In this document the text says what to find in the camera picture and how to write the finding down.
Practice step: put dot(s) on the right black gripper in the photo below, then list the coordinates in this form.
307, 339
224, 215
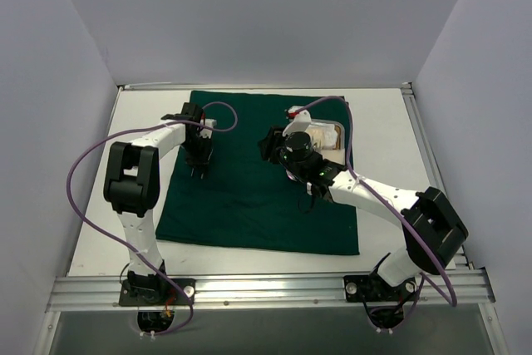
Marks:
269, 147

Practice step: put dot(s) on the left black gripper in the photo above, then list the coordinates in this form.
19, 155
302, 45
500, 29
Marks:
199, 157

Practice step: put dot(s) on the stainless steel instrument tray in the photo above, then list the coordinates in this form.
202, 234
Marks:
337, 156

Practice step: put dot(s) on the dark green surgical cloth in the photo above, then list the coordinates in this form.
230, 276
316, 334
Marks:
244, 201

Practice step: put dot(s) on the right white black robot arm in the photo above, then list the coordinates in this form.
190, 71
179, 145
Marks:
432, 229

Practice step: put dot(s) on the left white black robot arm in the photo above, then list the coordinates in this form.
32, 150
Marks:
132, 186

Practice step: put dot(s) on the white gauze pad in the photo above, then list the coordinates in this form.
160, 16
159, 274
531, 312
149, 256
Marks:
325, 139

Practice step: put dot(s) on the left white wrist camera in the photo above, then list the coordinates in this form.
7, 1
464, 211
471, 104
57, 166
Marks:
207, 131

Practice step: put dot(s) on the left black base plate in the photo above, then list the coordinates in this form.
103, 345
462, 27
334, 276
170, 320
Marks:
155, 292

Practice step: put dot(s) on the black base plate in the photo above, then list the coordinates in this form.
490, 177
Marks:
155, 292
359, 288

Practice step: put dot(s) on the back aluminium frame rail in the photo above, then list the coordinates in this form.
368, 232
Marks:
155, 86

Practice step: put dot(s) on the aluminium frame rail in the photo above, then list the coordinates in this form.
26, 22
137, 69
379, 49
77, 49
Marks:
259, 291
155, 86
427, 153

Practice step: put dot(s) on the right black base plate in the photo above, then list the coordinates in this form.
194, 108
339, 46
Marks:
359, 288

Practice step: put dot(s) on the right aluminium frame rail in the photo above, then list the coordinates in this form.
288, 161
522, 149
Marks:
427, 153

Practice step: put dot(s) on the front aluminium frame rail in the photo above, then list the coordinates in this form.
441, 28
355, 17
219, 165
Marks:
259, 291

